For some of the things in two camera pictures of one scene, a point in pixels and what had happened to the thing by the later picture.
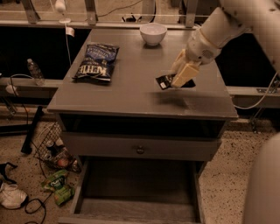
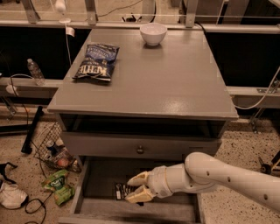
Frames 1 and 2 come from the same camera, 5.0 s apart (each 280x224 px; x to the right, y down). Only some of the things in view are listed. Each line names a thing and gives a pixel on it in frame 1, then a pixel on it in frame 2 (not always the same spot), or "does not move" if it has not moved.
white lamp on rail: [60, 7] does not move
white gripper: [199, 49] -> [157, 180]
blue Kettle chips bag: [98, 62] does not move
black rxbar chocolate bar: [165, 81] -> [119, 191]
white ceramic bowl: [153, 33] does not move
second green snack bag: [64, 194] does not move
